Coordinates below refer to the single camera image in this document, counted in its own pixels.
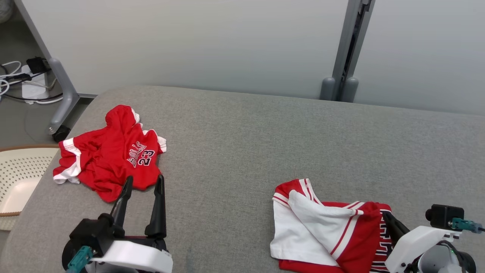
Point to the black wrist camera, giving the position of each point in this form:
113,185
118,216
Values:
443,216
89,235

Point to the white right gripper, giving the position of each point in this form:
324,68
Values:
413,242

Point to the white power strip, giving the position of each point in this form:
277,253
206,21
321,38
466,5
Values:
34,89

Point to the teal left camera connector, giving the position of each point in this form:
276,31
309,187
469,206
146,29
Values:
79,259

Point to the black power adapter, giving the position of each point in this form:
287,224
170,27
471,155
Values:
37,65

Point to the grey partition leg with caster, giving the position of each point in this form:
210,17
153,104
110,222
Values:
62,87

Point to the teal camera connector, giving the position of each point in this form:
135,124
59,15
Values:
466,225
79,259

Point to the cream perforated laundry basket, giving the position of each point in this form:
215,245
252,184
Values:
22,178

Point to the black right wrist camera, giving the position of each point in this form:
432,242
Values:
443,216

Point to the red Bulls basketball jersey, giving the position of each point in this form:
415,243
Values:
303,231

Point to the teal right camera connector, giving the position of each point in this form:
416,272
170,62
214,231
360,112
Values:
466,225

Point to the grey rounded post foot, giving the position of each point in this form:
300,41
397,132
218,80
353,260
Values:
350,90
327,89

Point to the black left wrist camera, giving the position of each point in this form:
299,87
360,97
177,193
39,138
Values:
89,235

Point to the grey metal partition post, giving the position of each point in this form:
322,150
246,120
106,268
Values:
350,38

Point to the red basketball shorts white trim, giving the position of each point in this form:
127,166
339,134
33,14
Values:
110,163

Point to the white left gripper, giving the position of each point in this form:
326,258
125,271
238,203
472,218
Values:
132,258

